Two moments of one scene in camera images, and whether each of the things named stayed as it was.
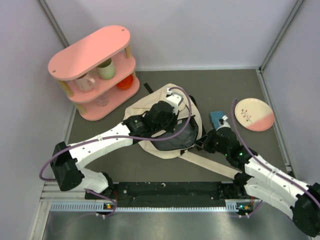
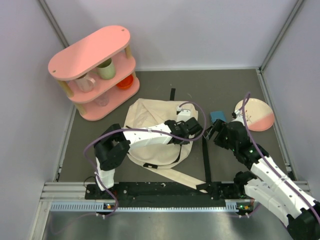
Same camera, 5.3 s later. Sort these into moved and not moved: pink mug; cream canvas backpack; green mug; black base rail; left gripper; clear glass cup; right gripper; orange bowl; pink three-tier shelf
Moved: right gripper; cream canvas backpack; left gripper
Not moved: green mug; pink three-tier shelf; pink mug; clear glass cup; orange bowl; black base rail
